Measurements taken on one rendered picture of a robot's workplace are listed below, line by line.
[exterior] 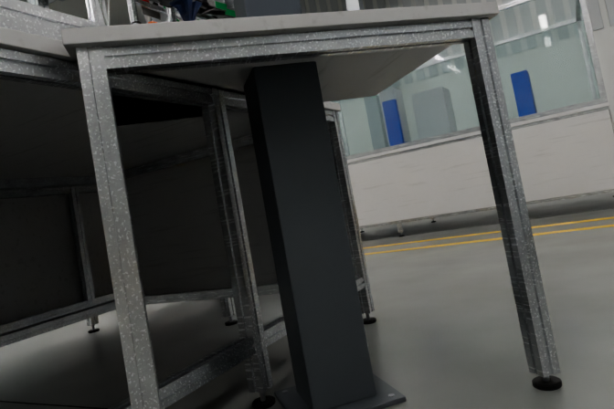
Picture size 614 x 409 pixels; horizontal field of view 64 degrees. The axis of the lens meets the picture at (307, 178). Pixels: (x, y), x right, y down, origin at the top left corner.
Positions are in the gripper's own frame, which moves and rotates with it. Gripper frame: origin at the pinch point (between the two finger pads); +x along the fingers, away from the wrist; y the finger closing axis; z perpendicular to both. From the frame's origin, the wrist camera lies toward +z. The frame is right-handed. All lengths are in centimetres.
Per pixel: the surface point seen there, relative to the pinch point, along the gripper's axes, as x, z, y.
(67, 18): 9.1, 2.8, 34.7
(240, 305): 77, -3, 0
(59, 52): 20.4, -5.4, 43.4
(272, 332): 87, -5, -9
